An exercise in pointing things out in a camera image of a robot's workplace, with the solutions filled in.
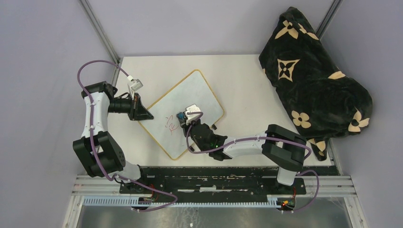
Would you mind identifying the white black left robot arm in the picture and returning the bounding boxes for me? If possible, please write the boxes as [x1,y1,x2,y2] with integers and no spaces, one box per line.
[73,81,154,193]

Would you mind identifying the white toothed cable duct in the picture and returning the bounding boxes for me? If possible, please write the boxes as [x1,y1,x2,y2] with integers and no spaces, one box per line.
[83,196,280,209]

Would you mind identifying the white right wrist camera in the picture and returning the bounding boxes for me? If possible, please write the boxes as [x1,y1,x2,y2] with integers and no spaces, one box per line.
[184,104,203,125]

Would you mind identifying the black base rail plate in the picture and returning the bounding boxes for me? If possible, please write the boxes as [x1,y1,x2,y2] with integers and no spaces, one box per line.
[119,167,307,203]

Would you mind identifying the aluminium frame rails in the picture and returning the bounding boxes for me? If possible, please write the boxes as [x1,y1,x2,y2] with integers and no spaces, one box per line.
[62,0,369,228]

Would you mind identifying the black floral plush blanket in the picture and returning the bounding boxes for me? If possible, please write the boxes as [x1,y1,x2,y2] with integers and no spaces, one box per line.
[259,7,373,161]

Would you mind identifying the blue eraser cloth pad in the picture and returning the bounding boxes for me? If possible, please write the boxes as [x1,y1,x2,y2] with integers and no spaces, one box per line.
[176,112,186,119]

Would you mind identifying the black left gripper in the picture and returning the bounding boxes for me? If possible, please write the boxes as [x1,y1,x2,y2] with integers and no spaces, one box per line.
[108,93,154,122]

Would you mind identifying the yellow framed whiteboard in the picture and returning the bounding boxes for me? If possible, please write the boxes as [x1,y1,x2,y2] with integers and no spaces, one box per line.
[139,69,225,160]

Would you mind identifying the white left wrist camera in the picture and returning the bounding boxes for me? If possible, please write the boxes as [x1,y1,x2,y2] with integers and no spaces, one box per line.
[127,79,143,96]

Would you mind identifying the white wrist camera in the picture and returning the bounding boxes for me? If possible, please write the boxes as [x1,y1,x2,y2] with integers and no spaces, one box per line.
[127,79,143,96]
[184,104,203,125]

